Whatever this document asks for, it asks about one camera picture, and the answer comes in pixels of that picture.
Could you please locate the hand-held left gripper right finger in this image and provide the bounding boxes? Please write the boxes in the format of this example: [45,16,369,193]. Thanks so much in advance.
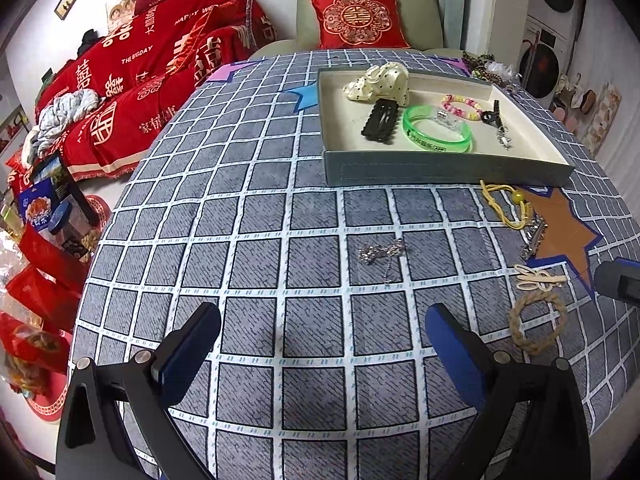
[425,304,593,480]

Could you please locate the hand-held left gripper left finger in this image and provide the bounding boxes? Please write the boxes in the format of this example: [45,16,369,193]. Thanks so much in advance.
[55,302,222,480]

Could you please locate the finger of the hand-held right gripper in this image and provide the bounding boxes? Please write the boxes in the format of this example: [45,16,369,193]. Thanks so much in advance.
[594,257,640,304]

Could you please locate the shallow grey cardboard box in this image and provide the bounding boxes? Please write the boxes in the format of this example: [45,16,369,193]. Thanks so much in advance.
[317,62,575,187]

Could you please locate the green translucent bangle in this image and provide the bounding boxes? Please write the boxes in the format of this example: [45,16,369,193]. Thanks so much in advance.
[402,104,474,155]

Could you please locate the black scalloped snap clip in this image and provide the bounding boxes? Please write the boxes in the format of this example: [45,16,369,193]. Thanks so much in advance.
[357,99,401,144]

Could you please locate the pastel beaded bracelet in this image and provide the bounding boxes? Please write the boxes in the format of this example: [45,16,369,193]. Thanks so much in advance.
[440,92,486,122]

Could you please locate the cream polka dot scrunchie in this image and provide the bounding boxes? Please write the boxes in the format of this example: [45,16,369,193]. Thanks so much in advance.
[342,61,411,106]

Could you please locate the beige bow hair clip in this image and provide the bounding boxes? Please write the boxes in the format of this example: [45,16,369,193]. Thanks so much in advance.
[515,263,567,292]

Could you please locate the silver rhinestone hair clip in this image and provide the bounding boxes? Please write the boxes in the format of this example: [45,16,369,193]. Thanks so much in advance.
[520,212,549,262]

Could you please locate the grey checked tablecloth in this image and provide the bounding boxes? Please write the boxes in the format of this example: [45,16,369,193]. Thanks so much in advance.
[70,49,640,480]

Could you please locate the patterned standing board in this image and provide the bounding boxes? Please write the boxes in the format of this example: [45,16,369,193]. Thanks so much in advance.
[584,82,622,157]

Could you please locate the red gift bags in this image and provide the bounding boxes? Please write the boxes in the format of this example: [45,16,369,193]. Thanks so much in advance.
[0,225,92,378]

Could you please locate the slipper rack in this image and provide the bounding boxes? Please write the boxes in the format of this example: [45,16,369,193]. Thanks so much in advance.
[549,73,599,132]

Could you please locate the blue snack box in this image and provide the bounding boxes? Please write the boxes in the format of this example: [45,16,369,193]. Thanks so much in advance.
[16,152,99,262]

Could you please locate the white washing machine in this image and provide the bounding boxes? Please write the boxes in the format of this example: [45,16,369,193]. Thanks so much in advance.
[516,14,572,102]

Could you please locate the pile of mixed hair accessories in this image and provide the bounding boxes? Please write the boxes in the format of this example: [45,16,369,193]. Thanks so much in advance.
[461,51,522,95]

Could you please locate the broom with dustpan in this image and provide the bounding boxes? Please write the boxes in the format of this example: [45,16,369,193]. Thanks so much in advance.
[524,29,545,63]

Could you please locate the pile of pale clothes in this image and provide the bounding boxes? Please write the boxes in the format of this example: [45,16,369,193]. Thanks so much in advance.
[22,88,101,162]

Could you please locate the red printed sofa blanket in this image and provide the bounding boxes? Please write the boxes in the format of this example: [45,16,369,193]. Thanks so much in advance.
[34,0,279,182]

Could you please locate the dark cloth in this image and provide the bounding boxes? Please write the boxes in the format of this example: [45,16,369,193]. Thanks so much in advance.
[77,29,103,58]

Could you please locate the pale blue ribbed panel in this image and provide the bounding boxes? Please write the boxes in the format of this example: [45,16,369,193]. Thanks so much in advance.
[419,0,469,52]

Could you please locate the red embroidered cushion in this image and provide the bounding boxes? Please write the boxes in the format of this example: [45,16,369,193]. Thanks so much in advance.
[308,0,414,51]

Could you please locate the cartoon print cushion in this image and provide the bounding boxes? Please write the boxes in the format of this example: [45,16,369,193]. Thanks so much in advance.
[105,0,139,32]

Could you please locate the gooseneck phone stand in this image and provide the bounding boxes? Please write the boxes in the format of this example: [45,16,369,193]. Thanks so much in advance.
[244,0,259,52]

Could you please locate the braided rope bracelet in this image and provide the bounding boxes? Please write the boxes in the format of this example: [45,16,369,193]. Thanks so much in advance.
[508,291,569,356]

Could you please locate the silver chain necklace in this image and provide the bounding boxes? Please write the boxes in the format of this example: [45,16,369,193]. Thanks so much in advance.
[357,238,406,287]

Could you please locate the yellow cord bracelet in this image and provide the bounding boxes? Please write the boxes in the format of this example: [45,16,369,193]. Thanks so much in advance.
[479,179,534,232]

